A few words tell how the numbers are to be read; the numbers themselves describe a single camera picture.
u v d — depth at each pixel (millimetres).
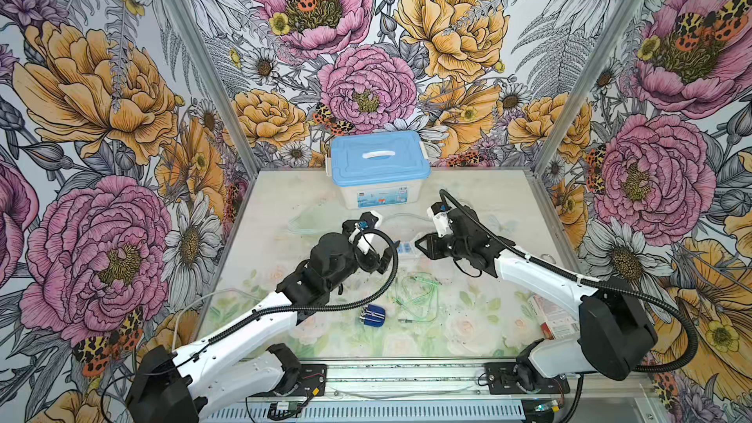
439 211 777
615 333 429
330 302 586
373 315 823
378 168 988
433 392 745
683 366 413
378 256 647
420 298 885
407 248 941
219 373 433
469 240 662
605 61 881
